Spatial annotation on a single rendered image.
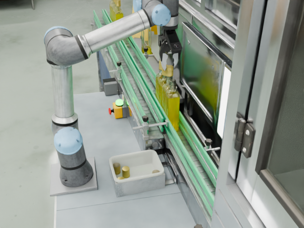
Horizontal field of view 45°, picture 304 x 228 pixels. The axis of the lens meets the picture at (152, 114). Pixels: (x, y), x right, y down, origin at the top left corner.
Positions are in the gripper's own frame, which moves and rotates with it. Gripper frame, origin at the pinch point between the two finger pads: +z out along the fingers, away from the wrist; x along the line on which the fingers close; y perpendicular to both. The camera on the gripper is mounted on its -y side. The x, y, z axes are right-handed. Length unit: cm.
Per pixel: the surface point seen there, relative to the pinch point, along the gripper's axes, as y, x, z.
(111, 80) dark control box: 60, 19, 34
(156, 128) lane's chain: -4.7, 7.5, 29.6
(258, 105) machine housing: -103, 19, -44
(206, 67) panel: -12.4, -12.9, -4.6
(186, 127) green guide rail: -16.8, -3.5, 22.6
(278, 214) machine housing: -113, 19, -31
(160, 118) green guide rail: -7.4, 6.1, 21.9
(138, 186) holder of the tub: -32, 23, 39
